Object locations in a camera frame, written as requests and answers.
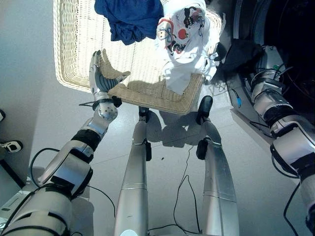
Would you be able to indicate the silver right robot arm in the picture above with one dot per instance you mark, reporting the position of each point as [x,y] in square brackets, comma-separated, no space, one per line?
[288,132]

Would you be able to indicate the silver left robot leg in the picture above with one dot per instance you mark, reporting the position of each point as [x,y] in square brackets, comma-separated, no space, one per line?
[134,184]

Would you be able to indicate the white printed garment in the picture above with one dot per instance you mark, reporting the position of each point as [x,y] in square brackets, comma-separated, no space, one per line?
[187,56]

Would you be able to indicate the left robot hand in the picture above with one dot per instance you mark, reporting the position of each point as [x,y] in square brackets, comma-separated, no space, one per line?
[97,79]

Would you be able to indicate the white box appliance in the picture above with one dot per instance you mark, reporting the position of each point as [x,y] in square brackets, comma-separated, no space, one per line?
[12,204]

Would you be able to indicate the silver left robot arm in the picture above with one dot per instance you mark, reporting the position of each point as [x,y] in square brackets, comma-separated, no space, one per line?
[61,172]

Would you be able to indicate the cream wicker laundry basket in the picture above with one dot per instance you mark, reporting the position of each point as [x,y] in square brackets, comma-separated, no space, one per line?
[81,44]

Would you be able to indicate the blue garment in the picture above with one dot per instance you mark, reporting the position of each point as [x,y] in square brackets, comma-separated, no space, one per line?
[130,17]

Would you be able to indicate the washing machine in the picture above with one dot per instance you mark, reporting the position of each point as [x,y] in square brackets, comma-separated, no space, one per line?
[248,14]

